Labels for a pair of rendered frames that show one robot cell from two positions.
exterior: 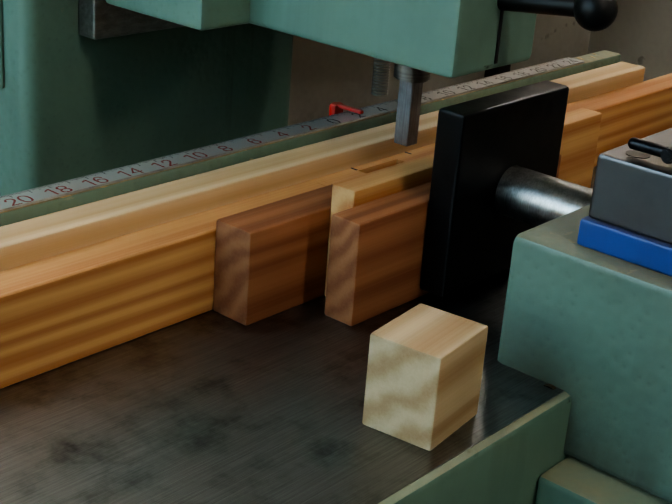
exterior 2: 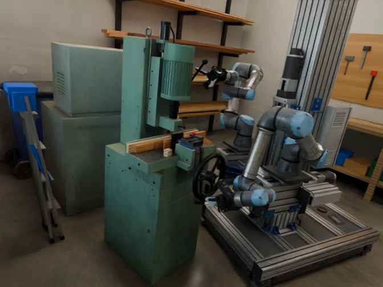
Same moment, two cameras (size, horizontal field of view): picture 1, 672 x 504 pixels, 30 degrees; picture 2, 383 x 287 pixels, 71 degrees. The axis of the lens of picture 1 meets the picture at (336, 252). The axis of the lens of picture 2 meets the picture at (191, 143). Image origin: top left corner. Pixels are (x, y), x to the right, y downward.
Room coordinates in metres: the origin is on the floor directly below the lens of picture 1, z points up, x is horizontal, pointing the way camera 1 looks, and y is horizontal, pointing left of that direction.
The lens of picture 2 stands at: (-0.99, -0.17, 1.49)
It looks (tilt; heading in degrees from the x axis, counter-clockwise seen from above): 19 degrees down; 0
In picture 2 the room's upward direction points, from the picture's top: 7 degrees clockwise
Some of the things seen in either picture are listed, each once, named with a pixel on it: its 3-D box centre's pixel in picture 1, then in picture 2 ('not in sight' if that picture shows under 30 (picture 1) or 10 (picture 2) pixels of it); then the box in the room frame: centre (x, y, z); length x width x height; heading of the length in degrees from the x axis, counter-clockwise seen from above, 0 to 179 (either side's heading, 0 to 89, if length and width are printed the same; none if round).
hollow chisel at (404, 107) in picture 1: (409, 97); not in sight; (0.64, -0.03, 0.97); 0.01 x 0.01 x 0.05; 50
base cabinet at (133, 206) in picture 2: not in sight; (152, 208); (0.71, 0.06, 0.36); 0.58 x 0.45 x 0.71; 50
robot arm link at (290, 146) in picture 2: not in sight; (294, 147); (0.61, -0.81, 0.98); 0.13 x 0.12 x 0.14; 43
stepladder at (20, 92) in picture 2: not in sight; (36, 168); (0.69, 0.89, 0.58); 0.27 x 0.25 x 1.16; 132
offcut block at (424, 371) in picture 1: (425, 374); (167, 152); (0.43, -0.04, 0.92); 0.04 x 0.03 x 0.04; 147
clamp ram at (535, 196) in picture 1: (547, 202); (180, 142); (0.56, -0.10, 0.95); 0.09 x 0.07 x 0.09; 140
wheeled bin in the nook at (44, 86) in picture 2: not in sight; (37, 127); (1.79, 1.54, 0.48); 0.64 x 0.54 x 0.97; 135
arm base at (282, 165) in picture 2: not in sight; (289, 164); (0.62, -0.80, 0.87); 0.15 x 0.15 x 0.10
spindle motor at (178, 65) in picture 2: not in sight; (177, 72); (0.64, -0.03, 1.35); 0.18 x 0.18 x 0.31
